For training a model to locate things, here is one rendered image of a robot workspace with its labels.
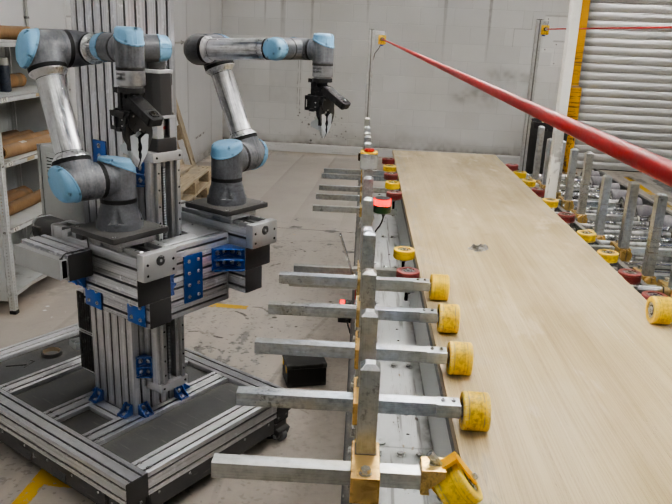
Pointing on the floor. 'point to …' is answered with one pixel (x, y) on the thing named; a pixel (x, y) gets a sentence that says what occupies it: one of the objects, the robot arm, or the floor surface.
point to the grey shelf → (11, 287)
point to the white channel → (563, 95)
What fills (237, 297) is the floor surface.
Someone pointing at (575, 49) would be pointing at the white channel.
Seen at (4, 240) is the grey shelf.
